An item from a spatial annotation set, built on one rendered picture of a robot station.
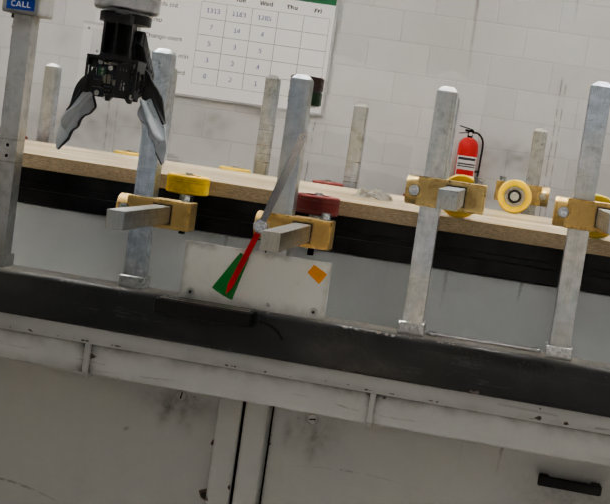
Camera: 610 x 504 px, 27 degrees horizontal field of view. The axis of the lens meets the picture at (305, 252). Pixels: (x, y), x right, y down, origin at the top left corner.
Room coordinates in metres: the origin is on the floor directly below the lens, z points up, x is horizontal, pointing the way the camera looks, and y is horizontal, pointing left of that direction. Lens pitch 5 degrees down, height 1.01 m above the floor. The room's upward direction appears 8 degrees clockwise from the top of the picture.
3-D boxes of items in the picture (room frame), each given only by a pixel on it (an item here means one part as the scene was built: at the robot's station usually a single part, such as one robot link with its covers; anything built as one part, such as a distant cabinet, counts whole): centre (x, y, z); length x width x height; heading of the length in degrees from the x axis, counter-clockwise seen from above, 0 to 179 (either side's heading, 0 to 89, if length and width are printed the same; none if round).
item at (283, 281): (2.16, 0.08, 0.75); 0.26 x 0.01 x 0.10; 81
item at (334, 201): (2.28, -0.01, 0.85); 0.08 x 0.08 x 0.11
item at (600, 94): (2.10, -0.45, 0.93); 0.04 x 0.04 x 0.48; 81
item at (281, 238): (2.09, 0.02, 0.84); 0.43 x 0.03 x 0.04; 171
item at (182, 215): (2.21, 0.27, 0.84); 0.14 x 0.06 x 0.05; 81
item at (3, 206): (2.26, 0.55, 0.93); 0.05 x 0.05 x 0.45; 81
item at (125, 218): (2.14, 0.26, 0.84); 0.44 x 0.03 x 0.04; 171
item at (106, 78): (1.74, 0.29, 1.08); 0.09 x 0.08 x 0.12; 177
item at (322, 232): (2.18, 0.02, 0.85); 0.14 x 0.06 x 0.05; 81
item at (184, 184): (2.34, 0.23, 0.85); 0.08 x 0.08 x 0.11
